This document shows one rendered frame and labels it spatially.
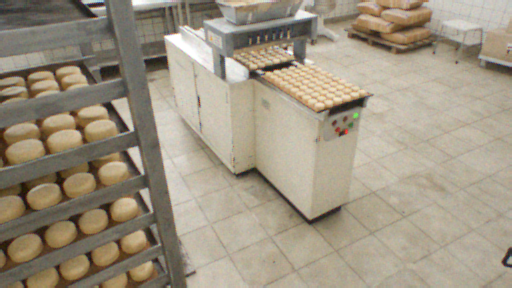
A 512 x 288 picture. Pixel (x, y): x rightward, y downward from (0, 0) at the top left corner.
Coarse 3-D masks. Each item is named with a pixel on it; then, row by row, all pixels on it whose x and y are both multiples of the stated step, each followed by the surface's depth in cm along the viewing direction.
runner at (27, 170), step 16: (96, 144) 57; (112, 144) 58; (128, 144) 60; (32, 160) 52; (48, 160) 54; (64, 160) 55; (80, 160) 56; (0, 176) 51; (16, 176) 52; (32, 176) 53
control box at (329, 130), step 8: (344, 112) 204; (352, 112) 205; (360, 112) 209; (328, 120) 198; (336, 120) 200; (352, 120) 208; (328, 128) 200; (344, 128) 208; (352, 128) 211; (328, 136) 203; (336, 136) 207
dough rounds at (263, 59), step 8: (240, 56) 262; (248, 56) 260; (256, 56) 261; (264, 56) 260; (272, 56) 261; (280, 56) 259; (288, 56) 258; (248, 64) 247; (256, 64) 251; (264, 64) 247
